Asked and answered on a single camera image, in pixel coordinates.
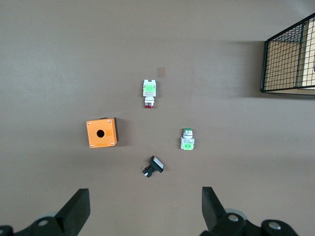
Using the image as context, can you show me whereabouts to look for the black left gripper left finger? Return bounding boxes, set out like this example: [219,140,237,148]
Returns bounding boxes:
[29,188,91,236]

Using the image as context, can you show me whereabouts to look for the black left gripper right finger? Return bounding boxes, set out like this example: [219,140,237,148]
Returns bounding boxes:
[200,186,248,236]

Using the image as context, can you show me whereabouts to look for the wooden tray black wire sides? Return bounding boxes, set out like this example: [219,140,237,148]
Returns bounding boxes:
[260,11,315,93]

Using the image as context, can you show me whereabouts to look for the orange button enclosure box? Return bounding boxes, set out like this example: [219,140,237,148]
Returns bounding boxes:
[86,117,120,148]

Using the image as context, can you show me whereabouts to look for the green push button switch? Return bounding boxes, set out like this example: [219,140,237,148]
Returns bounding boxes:
[180,127,196,151]

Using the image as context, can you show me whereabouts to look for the red push button switch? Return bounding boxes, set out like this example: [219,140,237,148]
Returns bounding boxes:
[142,79,158,109]

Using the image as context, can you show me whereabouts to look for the black square white-capped button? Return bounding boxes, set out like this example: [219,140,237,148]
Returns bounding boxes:
[141,155,165,178]

